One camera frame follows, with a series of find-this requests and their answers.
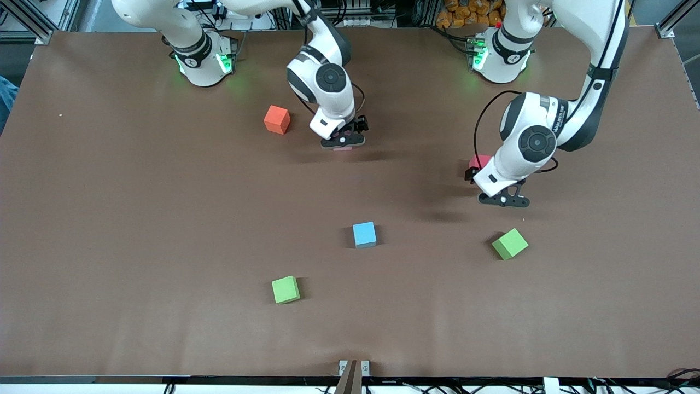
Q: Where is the green foam cube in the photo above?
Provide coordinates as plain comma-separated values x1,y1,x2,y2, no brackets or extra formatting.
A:
272,275,301,304
491,228,529,260

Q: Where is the orange foam cube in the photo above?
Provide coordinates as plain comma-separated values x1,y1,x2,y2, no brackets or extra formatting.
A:
264,105,291,135

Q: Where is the blue foam cube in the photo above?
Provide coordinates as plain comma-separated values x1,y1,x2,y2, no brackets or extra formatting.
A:
352,222,377,249

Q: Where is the equipment rack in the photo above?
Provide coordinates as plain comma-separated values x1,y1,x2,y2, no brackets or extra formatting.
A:
320,0,403,27

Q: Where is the orange packaged goods pile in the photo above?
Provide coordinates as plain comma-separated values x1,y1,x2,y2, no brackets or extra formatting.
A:
436,0,505,29

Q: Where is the paper table cover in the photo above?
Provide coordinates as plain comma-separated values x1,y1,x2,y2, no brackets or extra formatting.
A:
0,26,700,379

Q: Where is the person in blue clothing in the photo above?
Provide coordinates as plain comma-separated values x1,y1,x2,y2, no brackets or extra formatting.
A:
0,77,18,135

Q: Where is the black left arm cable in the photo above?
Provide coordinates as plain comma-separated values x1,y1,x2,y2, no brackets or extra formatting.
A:
474,90,559,173

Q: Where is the metal mounting bracket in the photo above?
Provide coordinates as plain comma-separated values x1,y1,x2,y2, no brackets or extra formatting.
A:
339,360,371,378

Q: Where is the aluminium frame profile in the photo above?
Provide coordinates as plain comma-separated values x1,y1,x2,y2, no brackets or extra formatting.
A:
655,0,700,40
0,0,58,45

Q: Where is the brown camera post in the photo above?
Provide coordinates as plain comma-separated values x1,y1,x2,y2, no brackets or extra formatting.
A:
334,360,364,394

